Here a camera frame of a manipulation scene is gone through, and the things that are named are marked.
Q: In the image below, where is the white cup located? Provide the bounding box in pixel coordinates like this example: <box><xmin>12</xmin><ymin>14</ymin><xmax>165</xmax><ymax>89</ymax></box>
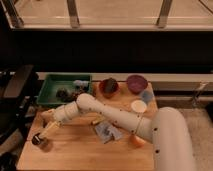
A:
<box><xmin>131</xmin><ymin>100</ymin><xmax>147</xmax><ymax>114</ymax></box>

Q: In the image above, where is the blue small cup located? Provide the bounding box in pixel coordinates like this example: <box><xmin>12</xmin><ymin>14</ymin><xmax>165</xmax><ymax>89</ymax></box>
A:
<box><xmin>140</xmin><ymin>90</ymin><xmax>153</xmax><ymax>104</ymax></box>

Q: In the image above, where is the metal tin can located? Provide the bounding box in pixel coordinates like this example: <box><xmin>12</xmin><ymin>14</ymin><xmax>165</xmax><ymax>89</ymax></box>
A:
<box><xmin>31</xmin><ymin>133</ymin><xmax>49</xmax><ymax>151</ymax></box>

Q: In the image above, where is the purple bowl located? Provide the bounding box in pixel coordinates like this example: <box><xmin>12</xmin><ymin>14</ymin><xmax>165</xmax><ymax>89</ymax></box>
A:
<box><xmin>126</xmin><ymin>75</ymin><xmax>148</xmax><ymax>94</ymax></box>

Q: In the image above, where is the bunch of dark grapes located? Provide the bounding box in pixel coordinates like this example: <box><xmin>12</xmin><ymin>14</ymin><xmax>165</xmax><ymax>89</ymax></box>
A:
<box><xmin>63</xmin><ymin>89</ymin><xmax>84</xmax><ymax>102</ymax></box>

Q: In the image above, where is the dark object in red bowl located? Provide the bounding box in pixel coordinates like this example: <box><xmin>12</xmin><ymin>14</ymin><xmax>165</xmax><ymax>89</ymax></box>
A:
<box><xmin>104</xmin><ymin>78</ymin><xmax>116</xmax><ymax>93</ymax></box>

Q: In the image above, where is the green plastic tray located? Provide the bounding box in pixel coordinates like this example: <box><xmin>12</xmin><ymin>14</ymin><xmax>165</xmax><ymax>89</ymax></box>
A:
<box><xmin>37</xmin><ymin>74</ymin><xmax>92</xmax><ymax>108</ymax></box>

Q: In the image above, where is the wooden cutting board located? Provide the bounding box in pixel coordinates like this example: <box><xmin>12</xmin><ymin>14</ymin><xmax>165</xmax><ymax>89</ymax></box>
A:
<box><xmin>16</xmin><ymin>81</ymin><xmax>159</xmax><ymax>171</ymax></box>

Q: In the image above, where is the blue grey cloth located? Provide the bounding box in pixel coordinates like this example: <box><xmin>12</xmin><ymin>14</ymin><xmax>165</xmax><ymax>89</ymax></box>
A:
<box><xmin>95</xmin><ymin>121</ymin><xmax>122</xmax><ymax>143</ymax></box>

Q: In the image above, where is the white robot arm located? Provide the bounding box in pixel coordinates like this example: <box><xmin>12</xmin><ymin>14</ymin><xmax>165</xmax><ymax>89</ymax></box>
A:
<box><xmin>39</xmin><ymin>93</ymin><xmax>197</xmax><ymax>171</ymax></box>

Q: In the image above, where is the black chair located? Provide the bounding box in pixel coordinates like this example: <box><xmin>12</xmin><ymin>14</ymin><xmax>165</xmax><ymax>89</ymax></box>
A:
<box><xmin>0</xmin><ymin>65</ymin><xmax>38</xmax><ymax>145</ymax></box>

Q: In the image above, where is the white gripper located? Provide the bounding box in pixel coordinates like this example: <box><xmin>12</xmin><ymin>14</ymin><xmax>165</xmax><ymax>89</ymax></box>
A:
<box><xmin>39</xmin><ymin>102</ymin><xmax>80</xmax><ymax>139</ymax></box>

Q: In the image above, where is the light blue object in tray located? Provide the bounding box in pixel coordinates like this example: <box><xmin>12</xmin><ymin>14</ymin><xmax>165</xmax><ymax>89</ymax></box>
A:
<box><xmin>73</xmin><ymin>80</ymin><xmax>89</xmax><ymax>87</ymax></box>

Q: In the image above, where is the yellow wooden block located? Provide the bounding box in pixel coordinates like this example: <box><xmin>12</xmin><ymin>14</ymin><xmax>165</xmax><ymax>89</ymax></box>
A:
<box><xmin>91</xmin><ymin>118</ymin><xmax>105</xmax><ymax>125</ymax></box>

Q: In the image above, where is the dark round object in tray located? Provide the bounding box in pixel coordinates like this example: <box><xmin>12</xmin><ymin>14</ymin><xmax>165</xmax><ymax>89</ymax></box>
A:
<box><xmin>56</xmin><ymin>89</ymin><xmax>68</xmax><ymax>99</ymax></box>

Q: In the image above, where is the orange fruit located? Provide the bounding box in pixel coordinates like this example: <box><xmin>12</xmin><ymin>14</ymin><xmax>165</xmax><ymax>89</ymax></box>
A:
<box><xmin>130</xmin><ymin>135</ymin><xmax>146</xmax><ymax>148</ymax></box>

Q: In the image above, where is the red bowl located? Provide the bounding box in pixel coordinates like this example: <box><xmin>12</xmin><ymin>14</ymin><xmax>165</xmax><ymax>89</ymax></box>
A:
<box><xmin>99</xmin><ymin>78</ymin><xmax>119</xmax><ymax>98</ymax></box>

